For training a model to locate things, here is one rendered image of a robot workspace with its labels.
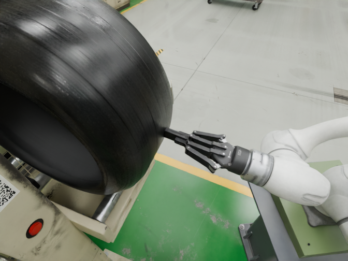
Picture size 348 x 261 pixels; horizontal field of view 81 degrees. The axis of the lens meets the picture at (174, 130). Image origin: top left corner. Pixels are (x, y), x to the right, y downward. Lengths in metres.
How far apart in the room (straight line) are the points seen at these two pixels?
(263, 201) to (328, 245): 0.27
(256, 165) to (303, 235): 0.54
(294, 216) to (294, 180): 0.49
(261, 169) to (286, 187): 0.07
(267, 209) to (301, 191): 0.50
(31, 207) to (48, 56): 0.34
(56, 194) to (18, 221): 0.41
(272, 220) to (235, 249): 0.65
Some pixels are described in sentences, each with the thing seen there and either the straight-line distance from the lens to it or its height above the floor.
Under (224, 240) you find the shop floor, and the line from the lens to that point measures 1.67.
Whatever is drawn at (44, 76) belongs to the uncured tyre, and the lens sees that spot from 0.41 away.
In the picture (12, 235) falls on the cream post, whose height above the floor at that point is 1.11.
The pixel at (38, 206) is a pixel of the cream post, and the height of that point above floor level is 1.10.
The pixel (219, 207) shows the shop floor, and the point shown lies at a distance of 1.74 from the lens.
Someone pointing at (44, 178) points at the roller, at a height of 0.91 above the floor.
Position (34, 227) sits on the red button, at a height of 1.07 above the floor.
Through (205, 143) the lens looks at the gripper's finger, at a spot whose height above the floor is 1.13.
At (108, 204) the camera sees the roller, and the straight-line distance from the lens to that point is 0.75.
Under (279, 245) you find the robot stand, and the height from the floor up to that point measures 0.65.
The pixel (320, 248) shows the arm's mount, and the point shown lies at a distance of 1.06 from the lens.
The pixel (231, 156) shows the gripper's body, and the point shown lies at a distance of 0.58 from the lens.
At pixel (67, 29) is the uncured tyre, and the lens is 0.45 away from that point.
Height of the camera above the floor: 1.58
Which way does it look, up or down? 47 degrees down
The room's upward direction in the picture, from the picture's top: straight up
